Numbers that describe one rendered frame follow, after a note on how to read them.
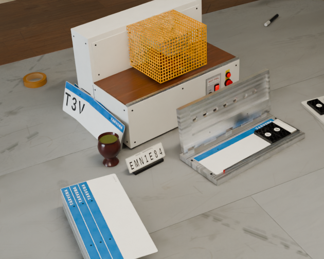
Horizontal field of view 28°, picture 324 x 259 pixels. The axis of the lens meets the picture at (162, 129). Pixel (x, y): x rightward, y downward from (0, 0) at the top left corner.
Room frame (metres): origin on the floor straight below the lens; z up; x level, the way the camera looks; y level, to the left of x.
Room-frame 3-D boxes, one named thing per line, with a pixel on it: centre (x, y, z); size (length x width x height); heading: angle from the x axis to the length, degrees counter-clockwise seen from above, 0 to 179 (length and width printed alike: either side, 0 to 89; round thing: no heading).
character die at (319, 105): (2.18, -0.63, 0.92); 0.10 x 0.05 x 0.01; 22
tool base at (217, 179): (1.94, -0.30, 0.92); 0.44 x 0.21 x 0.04; 126
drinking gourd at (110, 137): (1.90, 0.19, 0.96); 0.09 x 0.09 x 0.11
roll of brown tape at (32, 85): (2.53, 0.55, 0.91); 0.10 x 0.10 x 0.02
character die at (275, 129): (2.01, -0.43, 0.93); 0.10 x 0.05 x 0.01; 36
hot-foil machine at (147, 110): (2.35, -0.07, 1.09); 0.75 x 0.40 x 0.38; 126
